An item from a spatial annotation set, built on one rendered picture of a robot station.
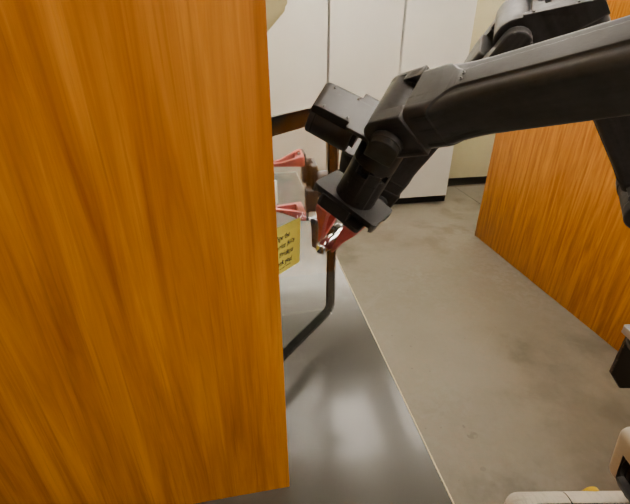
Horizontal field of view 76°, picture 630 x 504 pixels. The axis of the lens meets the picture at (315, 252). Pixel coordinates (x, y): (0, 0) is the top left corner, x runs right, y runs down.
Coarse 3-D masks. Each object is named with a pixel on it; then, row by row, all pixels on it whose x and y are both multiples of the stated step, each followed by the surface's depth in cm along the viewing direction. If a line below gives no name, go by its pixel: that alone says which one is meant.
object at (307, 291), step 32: (288, 128) 53; (288, 160) 54; (320, 160) 61; (288, 192) 56; (320, 256) 70; (288, 288) 63; (320, 288) 73; (288, 320) 66; (320, 320) 76; (288, 352) 69
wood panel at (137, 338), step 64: (0, 0) 25; (64, 0) 26; (128, 0) 26; (192, 0) 27; (256, 0) 28; (0, 64) 27; (64, 64) 27; (128, 64) 28; (192, 64) 29; (256, 64) 30; (0, 128) 29; (64, 128) 29; (128, 128) 30; (192, 128) 31; (256, 128) 32; (0, 192) 31; (64, 192) 31; (128, 192) 32; (192, 192) 33; (256, 192) 34; (0, 256) 33; (64, 256) 34; (128, 256) 35; (192, 256) 36; (256, 256) 37; (0, 320) 35; (64, 320) 37; (128, 320) 38; (192, 320) 39; (256, 320) 40; (0, 384) 38; (64, 384) 40; (128, 384) 41; (192, 384) 43; (256, 384) 44; (0, 448) 42; (64, 448) 44; (128, 448) 46; (192, 448) 47; (256, 448) 49
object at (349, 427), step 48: (336, 288) 97; (336, 336) 82; (288, 384) 70; (336, 384) 70; (384, 384) 70; (288, 432) 62; (336, 432) 62; (384, 432) 62; (336, 480) 55; (384, 480) 55; (432, 480) 55
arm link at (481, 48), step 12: (492, 24) 60; (492, 36) 60; (504, 36) 52; (516, 36) 52; (528, 36) 51; (480, 48) 57; (492, 48) 55; (504, 48) 53; (516, 48) 53; (468, 60) 60; (420, 156) 74; (408, 168) 77; (396, 180) 80; (408, 180) 79; (384, 192) 82; (396, 192) 82
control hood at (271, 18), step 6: (270, 0) 35; (276, 0) 35; (282, 0) 35; (270, 6) 35; (276, 6) 35; (282, 6) 35; (270, 12) 35; (276, 12) 35; (282, 12) 36; (270, 18) 35; (276, 18) 36; (270, 24) 36
